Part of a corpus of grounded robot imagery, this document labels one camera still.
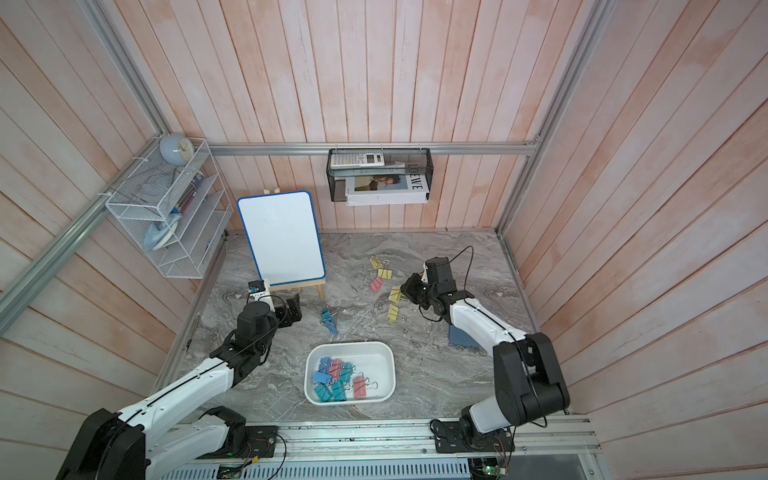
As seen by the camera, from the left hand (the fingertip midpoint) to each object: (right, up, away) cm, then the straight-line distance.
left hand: (286, 300), depth 86 cm
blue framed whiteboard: (-1, +19, 0) cm, 19 cm away
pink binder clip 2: (+15, -18, -3) cm, 24 cm away
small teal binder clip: (+18, -20, -3) cm, 27 cm away
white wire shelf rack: (-30, +25, -4) cm, 39 cm away
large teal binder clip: (+17, -24, -6) cm, 30 cm away
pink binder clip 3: (+22, -23, -4) cm, 32 cm away
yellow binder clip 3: (+32, +1, +5) cm, 33 cm away
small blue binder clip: (+12, -21, -4) cm, 24 cm away
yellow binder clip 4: (+32, -6, +9) cm, 33 cm away
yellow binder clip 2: (+30, +7, +20) cm, 36 cm away
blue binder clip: (+11, -18, -1) cm, 22 cm away
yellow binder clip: (+26, +11, +24) cm, 37 cm away
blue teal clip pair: (+11, -7, +8) cm, 15 cm away
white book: (+30, +34, +7) cm, 46 cm away
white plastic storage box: (+26, -18, +1) cm, 32 cm away
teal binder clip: (+12, -24, -6) cm, 27 cm away
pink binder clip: (+26, +3, +18) cm, 32 cm away
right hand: (+33, +5, +4) cm, 34 cm away
